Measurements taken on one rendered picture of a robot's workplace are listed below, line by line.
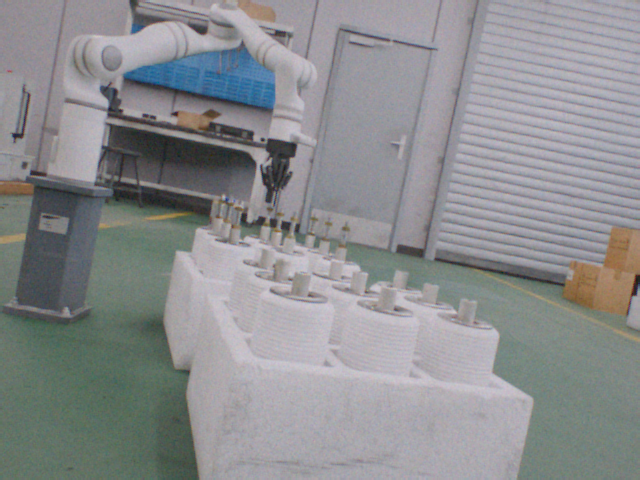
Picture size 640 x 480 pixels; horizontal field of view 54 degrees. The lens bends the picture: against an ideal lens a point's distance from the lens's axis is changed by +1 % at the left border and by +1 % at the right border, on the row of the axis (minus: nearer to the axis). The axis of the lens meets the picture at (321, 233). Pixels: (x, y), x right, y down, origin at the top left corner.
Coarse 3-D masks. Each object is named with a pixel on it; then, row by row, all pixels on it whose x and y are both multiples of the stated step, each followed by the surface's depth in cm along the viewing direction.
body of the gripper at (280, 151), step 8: (272, 144) 151; (280, 144) 150; (288, 144) 151; (296, 144) 152; (272, 152) 151; (280, 152) 150; (288, 152) 151; (296, 152) 154; (272, 160) 150; (280, 160) 153; (288, 160) 156; (272, 168) 151
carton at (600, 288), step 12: (588, 264) 461; (588, 276) 457; (600, 276) 440; (612, 276) 440; (624, 276) 440; (588, 288) 453; (600, 288) 440; (612, 288) 440; (624, 288) 440; (576, 300) 468; (588, 300) 449; (600, 300) 440; (612, 300) 440; (624, 300) 441; (612, 312) 441; (624, 312) 441
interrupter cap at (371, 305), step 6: (360, 300) 83; (366, 300) 85; (372, 300) 86; (360, 306) 81; (366, 306) 80; (372, 306) 83; (396, 306) 85; (378, 312) 79; (384, 312) 79; (390, 312) 79; (396, 312) 79; (402, 312) 81; (408, 312) 82
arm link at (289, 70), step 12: (288, 60) 148; (300, 60) 150; (276, 72) 151; (288, 72) 148; (300, 72) 149; (276, 84) 152; (288, 84) 149; (276, 96) 152; (288, 96) 150; (276, 108) 152; (288, 108) 150; (300, 108) 152; (300, 120) 153
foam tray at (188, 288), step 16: (176, 256) 153; (176, 272) 147; (192, 272) 127; (176, 288) 142; (192, 288) 120; (208, 288) 121; (224, 288) 122; (176, 304) 137; (192, 304) 120; (176, 320) 132; (192, 320) 121; (176, 336) 127; (192, 336) 121; (176, 352) 123; (192, 352) 121; (176, 368) 121
